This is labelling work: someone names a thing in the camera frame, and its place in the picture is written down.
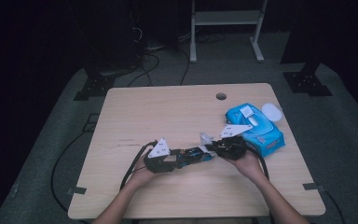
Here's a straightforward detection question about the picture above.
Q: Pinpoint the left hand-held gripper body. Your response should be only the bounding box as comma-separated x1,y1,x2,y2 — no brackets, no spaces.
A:
143,138,179,175

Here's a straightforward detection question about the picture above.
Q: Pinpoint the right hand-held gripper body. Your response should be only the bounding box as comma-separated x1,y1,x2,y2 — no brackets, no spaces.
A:
213,124,254,161

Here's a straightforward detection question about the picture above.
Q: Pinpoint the blue toy car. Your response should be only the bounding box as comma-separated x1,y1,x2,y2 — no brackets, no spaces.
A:
174,145,216,170

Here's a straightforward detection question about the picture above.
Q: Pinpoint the blue wet wipes pack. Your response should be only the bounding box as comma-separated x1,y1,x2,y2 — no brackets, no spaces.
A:
224,102,286,159

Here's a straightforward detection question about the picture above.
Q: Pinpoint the person's left hand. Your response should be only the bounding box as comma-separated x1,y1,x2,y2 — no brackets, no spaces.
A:
126,153,161,189

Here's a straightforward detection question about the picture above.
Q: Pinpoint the person's right hand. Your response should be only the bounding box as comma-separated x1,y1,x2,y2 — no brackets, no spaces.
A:
226,150,268,184

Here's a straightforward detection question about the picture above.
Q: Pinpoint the white round lid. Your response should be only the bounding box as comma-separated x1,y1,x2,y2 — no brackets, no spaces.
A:
261,102,284,122

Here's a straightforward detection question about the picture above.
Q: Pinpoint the black tape strip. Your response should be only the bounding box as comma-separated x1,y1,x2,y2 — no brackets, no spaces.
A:
302,182,326,192
66,186,88,196

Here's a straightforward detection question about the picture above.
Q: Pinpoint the black stand base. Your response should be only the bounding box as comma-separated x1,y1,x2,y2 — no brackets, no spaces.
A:
282,59,334,98
73,72,117,102

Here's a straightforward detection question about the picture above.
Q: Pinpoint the white metal stand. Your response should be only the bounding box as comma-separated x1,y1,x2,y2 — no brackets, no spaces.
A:
189,0,269,64

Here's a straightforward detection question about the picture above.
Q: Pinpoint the left hand-held gripper cable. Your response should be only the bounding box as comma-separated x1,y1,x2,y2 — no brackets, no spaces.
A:
118,140,158,191

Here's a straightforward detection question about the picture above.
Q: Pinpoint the hand-held gripper cable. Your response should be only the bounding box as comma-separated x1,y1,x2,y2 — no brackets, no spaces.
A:
245,145,277,224
118,140,158,191

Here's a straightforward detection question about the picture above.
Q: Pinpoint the right hand-held gripper cable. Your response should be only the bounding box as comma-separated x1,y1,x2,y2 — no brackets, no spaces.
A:
245,145,277,224

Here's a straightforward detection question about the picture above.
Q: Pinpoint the black rectangular floor frame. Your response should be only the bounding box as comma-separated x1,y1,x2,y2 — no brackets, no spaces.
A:
81,113,101,133

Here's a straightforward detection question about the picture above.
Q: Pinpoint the black floor cable bundle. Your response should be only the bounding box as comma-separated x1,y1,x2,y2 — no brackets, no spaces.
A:
126,27,191,89

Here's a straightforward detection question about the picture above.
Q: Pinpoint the long black floor cable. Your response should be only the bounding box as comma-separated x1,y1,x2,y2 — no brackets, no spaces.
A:
50,130,90,215

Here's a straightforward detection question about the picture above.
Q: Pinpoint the thin black floor cable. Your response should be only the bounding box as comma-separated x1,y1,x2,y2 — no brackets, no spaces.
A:
322,188,347,224

